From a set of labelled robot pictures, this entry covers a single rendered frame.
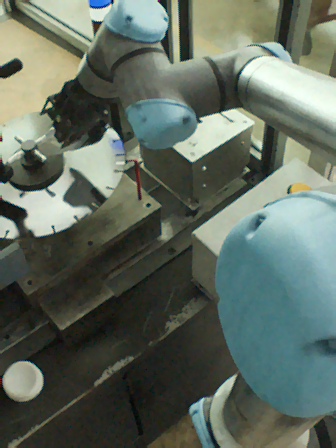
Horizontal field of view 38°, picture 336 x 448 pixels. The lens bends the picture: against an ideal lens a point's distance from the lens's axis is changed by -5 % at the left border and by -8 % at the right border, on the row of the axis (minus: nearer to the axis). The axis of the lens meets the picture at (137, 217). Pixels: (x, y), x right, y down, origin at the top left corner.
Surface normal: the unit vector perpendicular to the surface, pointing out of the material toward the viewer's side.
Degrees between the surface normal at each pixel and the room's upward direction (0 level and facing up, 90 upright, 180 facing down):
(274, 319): 82
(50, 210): 0
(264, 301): 82
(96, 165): 0
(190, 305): 0
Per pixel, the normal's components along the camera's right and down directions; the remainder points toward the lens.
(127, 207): -0.08, -0.63
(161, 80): 0.07, -0.35
